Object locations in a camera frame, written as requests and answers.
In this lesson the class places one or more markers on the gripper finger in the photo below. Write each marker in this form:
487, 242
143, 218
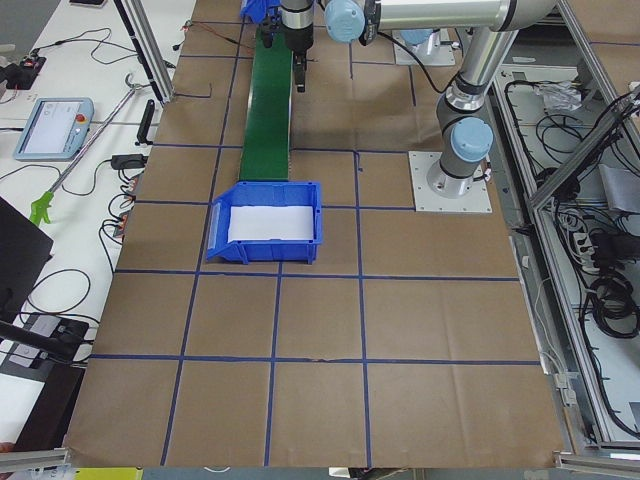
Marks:
299, 71

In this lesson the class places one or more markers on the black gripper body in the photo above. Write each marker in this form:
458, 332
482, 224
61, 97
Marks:
300, 43

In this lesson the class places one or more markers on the blue bin right side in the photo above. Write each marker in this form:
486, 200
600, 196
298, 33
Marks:
256, 10

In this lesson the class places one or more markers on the blue bin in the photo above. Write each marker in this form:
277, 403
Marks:
256, 10
262, 193

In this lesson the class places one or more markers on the green conveyor belt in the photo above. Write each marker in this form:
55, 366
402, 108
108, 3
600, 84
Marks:
265, 155

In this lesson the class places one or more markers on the blue bin left side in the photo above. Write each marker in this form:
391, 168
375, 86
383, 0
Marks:
262, 193

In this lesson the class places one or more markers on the black handheld device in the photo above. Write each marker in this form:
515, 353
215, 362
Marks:
142, 136

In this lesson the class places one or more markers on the black power adapter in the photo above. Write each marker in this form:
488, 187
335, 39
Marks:
128, 161

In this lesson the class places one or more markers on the teach pendant tablet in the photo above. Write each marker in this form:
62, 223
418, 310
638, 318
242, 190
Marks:
55, 130

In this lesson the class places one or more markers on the green grabber reach tool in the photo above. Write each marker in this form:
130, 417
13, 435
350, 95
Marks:
39, 207

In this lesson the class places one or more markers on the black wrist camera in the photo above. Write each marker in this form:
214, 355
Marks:
270, 26

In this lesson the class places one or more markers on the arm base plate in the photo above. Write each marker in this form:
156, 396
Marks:
436, 192
425, 50

